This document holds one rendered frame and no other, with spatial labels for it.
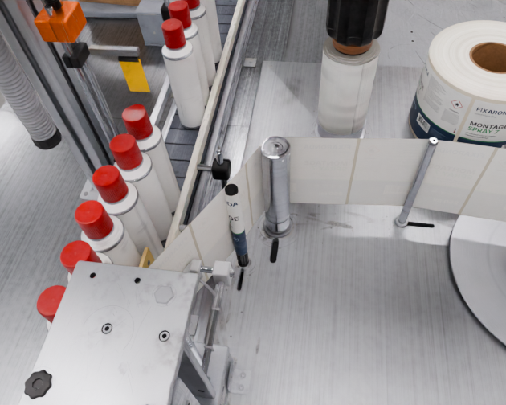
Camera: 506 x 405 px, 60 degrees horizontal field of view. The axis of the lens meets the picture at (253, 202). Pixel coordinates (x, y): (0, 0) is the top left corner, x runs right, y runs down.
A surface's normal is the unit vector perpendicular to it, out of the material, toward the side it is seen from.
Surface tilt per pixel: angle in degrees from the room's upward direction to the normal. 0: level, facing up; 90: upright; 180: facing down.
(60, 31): 90
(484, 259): 0
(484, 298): 0
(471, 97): 90
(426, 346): 0
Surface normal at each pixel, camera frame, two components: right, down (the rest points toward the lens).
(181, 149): -0.06, -0.58
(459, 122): -0.59, 0.68
